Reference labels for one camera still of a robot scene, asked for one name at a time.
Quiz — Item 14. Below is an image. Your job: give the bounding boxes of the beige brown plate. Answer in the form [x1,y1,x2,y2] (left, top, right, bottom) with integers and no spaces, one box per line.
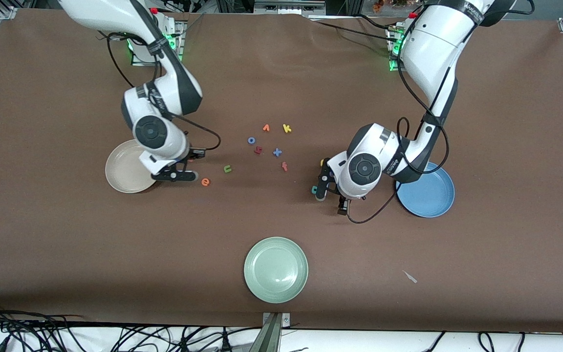
[105,139,164,194]

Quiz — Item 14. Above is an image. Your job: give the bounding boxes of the blue plate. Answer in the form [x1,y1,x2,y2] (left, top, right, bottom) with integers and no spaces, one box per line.
[395,161,455,219]

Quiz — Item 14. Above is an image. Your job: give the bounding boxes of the green plate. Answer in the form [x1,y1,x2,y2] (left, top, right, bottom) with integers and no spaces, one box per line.
[244,237,309,304]

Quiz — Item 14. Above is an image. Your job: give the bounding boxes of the brown table cover mat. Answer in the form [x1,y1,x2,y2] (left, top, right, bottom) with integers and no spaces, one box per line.
[0,10,563,333]

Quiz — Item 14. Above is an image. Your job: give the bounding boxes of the grey metal box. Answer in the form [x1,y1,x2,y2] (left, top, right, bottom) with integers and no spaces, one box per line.
[254,0,327,16]

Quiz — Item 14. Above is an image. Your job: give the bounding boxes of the orange background objects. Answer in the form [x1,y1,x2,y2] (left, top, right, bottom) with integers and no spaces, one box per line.
[372,0,409,11]

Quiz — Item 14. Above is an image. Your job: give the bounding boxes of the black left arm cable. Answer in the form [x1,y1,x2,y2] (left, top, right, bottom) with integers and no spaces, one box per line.
[346,29,451,224]

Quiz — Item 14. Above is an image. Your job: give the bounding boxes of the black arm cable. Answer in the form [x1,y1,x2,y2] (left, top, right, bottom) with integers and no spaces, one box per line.
[346,29,451,224]
[98,29,222,153]

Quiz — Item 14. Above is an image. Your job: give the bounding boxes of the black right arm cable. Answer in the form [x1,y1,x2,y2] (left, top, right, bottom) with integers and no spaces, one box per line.
[98,29,222,153]

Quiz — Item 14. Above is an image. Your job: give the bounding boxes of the metal camera stand bracket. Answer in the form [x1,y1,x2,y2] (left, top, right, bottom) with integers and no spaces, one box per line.
[250,313,291,352]

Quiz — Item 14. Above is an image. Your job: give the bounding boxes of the black metal frame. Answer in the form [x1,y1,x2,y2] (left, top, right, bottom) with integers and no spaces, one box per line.
[216,0,255,14]

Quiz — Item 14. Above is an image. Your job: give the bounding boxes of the long black table cable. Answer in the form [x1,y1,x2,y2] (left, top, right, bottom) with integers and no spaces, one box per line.
[308,19,392,42]

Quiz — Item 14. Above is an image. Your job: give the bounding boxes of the short black table cable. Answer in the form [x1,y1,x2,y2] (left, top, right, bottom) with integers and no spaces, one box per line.
[355,14,399,31]

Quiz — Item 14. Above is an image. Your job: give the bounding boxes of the black cable with plugs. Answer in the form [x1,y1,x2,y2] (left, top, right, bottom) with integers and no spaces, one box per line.
[115,325,248,352]

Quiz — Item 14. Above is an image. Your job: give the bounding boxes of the looped black floor cable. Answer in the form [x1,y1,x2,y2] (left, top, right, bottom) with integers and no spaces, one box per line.
[477,331,496,352]

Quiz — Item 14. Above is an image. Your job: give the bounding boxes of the black floor cable tangle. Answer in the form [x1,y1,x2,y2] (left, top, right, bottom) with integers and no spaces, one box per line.
[0,301,87,352]

